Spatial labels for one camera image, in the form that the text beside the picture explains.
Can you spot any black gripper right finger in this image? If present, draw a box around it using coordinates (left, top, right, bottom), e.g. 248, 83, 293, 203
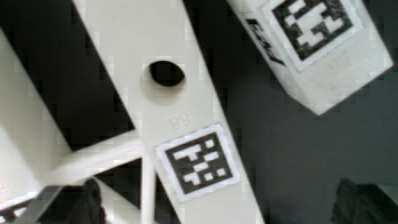
330, 179, 398, 224

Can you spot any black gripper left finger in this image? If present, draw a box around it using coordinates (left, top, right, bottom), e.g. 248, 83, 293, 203
16, 179, 106, 224

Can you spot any white chair back frame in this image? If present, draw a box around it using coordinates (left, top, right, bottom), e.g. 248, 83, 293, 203
0, 0, 264, 224

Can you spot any white marker cube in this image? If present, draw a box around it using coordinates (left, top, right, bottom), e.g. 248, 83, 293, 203
225, 0, 392, 114

